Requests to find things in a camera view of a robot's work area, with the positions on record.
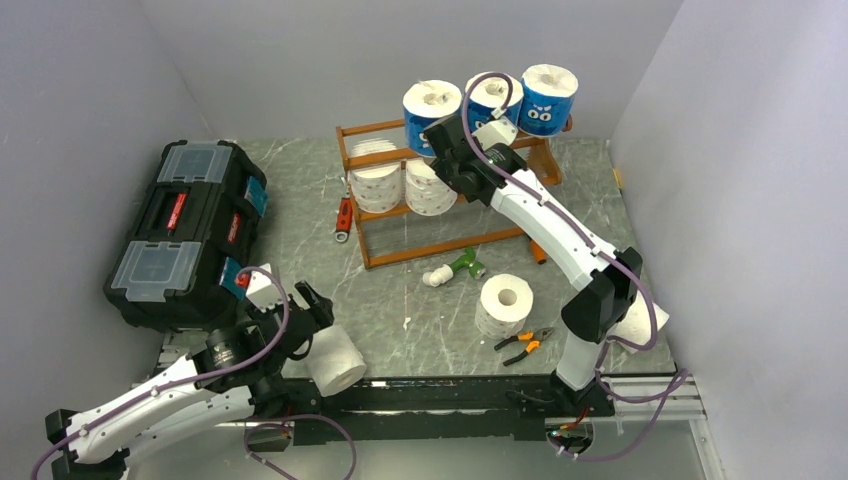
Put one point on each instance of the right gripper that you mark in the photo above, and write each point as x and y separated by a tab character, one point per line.
439	167

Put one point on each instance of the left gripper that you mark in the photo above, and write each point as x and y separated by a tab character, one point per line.
321	306

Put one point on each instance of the white floral paper roll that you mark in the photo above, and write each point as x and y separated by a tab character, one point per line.
377	189
504	303
425	193

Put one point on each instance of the plain white paper roll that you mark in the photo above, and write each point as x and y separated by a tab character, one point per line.
334	363

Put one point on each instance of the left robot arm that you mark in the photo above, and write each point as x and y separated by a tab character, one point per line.
234	373

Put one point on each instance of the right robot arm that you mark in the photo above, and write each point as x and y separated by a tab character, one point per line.
607	280

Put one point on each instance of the orange wooden shelf rack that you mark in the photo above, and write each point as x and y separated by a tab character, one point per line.
400	234

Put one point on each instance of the green plastic pipe fitting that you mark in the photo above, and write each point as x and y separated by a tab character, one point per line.
468	261

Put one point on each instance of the white plastic pipe fitting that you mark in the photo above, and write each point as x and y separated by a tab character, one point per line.
438	277

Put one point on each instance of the black plastic toolbox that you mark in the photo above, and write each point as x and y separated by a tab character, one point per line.
193	233

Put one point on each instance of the white paper roll at edge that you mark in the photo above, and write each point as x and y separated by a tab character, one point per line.
635	327

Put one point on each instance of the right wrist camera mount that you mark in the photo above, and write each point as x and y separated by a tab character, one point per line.
499	131

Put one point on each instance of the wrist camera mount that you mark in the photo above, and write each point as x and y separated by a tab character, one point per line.
499	131
261	290

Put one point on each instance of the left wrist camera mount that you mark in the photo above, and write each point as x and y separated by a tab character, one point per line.
261	290

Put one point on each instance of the red handled wrench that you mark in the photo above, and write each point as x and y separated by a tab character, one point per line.
344	220

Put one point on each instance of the orange handled screwdriver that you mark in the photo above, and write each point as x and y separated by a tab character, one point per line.
537	252

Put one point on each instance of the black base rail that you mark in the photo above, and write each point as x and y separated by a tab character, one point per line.
524	407

